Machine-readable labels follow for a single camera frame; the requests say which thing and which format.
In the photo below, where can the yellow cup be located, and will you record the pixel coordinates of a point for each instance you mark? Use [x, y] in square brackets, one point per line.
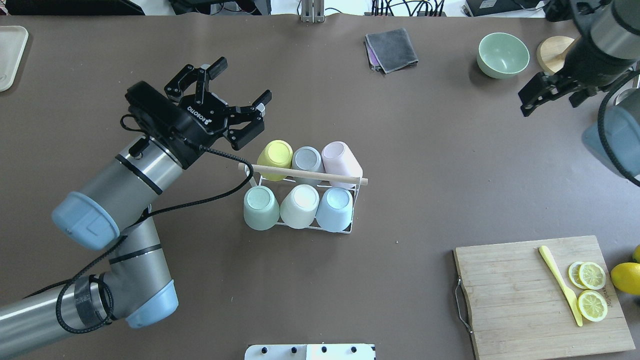
[277, 153]

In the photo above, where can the pink cup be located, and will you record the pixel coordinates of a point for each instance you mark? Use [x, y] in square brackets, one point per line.
[337, 158]

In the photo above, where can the beige tray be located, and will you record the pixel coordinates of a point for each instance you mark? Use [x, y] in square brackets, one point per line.
[13, 40]

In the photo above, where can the lemon slice upper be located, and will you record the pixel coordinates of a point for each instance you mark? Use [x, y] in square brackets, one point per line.
[587, 275]

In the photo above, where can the lemon slice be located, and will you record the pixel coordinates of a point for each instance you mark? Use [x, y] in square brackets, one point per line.
[592, 305]
[587, 275]

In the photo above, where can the silver metal scoop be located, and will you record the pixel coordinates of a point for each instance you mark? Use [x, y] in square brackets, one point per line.
[628, 98]

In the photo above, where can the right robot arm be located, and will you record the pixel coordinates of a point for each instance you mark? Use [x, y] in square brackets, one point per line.
[601, 60]

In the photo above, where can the white wire cup holder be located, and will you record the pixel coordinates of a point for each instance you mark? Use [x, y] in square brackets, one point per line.
[357, 182]

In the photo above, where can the light blue cup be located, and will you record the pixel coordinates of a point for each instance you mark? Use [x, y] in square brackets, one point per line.
[335, 210]

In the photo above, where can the wooden mug tree stand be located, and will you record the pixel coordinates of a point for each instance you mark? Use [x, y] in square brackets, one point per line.
[552, 52]

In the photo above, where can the whole yellow lemon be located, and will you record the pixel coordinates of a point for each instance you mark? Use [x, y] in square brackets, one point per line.
[635, 256]
[626, 277]

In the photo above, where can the white cup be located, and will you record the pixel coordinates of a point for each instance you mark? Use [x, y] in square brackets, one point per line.
[298, 209]

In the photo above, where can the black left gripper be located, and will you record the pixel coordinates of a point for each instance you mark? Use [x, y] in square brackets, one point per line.
[191, 126]

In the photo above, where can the mint green cup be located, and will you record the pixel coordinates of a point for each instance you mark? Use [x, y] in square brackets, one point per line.
[261, 210]

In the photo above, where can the grey folded cloth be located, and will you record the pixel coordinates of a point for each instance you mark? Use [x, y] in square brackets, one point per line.
[390, 51]

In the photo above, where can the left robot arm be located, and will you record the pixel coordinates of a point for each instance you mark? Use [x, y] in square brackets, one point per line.
[112, 213]

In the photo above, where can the yellow plastic knife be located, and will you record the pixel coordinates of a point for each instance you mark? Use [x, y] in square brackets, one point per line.
[568, 293]

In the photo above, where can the lemon slice lower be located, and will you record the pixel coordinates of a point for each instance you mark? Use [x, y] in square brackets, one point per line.
[592, 305]

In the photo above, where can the bamboo cutting board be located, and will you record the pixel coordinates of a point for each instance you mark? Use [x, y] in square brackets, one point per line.
[517, 311]

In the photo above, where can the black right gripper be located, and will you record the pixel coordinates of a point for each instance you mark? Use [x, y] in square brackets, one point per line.
[589, 56]

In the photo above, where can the grey cup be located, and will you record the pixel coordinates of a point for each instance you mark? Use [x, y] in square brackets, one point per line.
[307, 158]

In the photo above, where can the green bowl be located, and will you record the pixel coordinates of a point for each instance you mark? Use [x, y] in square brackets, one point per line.
[502, 55]

